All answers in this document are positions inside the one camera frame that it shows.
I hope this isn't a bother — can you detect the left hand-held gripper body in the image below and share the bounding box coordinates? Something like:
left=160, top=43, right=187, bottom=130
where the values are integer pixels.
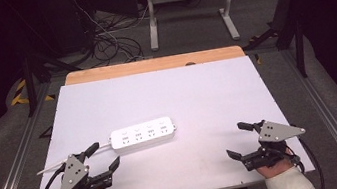
left=53, top=148, right=117, bottom=189

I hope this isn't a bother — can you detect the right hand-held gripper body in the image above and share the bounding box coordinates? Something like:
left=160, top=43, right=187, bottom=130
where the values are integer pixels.
left=235, top=114, right=311, bottom=173

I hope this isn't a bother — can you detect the person's right hand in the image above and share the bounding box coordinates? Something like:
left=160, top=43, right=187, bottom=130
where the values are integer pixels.
left=253, top=147, right=299, bottom=181

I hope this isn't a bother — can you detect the white power strip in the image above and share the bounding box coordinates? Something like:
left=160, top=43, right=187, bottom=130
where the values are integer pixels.
left=106, top=115, right=179, bottom=152

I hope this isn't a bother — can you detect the white board sheet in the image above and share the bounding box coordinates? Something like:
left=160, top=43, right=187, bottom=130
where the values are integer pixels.
left=13, top=48, right=318, bottom=189

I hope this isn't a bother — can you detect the black metal stand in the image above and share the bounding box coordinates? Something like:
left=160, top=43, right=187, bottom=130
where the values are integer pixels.
left=236, top=0, right=312, bottom=86
left=17, top=46, right=89, bottom=119

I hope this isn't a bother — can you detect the yellow black hazard tape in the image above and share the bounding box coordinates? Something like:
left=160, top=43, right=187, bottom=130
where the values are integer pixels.
left=7, top=75, right=56, bottom=108

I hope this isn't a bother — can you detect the black equipment case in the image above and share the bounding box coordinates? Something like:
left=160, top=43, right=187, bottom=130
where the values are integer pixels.
left=37, top=0, right=100, bottom=60

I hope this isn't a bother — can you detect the tangle of black floor cables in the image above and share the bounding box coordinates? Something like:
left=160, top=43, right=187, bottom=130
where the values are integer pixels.
left=85, top=6, right=156, bottom=68

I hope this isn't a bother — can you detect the thin white floor cable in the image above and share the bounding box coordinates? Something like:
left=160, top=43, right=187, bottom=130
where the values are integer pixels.
left=70, top=0, right=146, bottom=70

